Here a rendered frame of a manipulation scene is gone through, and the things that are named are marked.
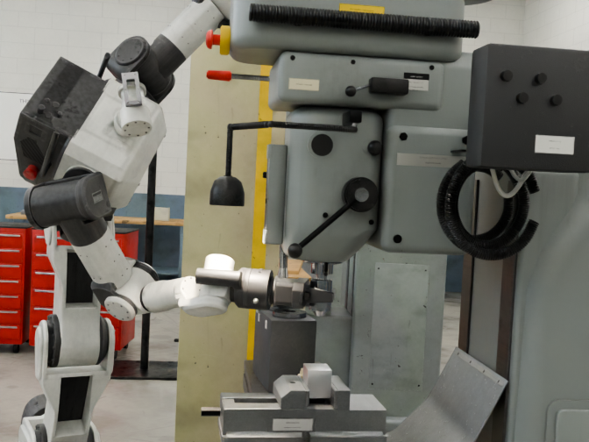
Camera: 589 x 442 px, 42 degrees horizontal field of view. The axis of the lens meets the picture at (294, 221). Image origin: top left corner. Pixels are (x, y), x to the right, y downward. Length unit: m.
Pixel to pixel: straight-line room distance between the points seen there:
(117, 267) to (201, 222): 1.57
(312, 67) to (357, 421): 0.74
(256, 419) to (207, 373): 1.83
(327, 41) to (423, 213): 0.39
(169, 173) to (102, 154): 8.87
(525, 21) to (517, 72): 10.36
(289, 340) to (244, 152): 1.52
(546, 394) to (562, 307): 0.18
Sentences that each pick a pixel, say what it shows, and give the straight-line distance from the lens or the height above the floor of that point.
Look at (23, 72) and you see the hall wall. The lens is 10.96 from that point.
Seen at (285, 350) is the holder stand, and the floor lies 1.04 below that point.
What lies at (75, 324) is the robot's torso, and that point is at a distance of 2.14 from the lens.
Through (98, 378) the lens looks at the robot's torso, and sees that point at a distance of 2.21.
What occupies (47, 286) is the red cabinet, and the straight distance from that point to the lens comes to 6.33.
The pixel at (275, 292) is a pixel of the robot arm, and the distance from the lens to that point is 1.64.
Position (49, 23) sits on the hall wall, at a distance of 11.00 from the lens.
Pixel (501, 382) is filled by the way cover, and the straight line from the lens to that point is 1.67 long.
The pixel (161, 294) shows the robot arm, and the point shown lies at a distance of 1.79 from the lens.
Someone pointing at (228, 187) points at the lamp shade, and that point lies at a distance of 1.58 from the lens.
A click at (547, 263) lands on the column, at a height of 1.34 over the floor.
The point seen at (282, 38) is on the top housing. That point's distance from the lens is 1.54.
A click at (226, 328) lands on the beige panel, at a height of 0.82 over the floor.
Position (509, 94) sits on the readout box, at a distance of 1.37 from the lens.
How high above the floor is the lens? 1.48
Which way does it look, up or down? 3 degrees down
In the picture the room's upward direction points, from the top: 3 degrees clockwise
